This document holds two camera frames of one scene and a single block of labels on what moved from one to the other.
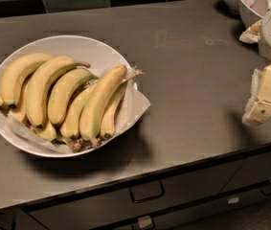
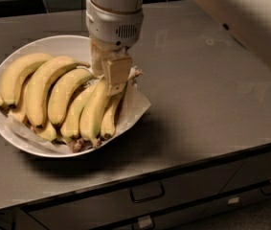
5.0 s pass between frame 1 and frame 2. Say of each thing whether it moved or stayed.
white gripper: moved
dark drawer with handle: stayed
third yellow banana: stayed
